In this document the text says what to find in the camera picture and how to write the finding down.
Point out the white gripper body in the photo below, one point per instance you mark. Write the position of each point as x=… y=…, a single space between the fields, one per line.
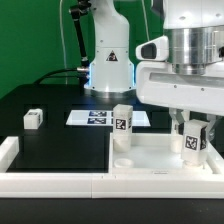
x=156 y=84

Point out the white U-shaped obstacle fence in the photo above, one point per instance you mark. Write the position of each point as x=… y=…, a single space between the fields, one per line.
x=108 y=185

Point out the white square table top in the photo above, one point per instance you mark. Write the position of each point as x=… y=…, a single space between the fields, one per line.
x=151 y=154

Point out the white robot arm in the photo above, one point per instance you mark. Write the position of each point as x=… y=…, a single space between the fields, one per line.
x=182 y=70

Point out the white sheet with AprilTags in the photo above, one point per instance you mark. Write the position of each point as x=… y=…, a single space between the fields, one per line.
x=103 y=118

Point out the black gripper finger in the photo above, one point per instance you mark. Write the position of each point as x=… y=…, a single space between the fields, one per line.
x=213 y=128
x=177 y=118

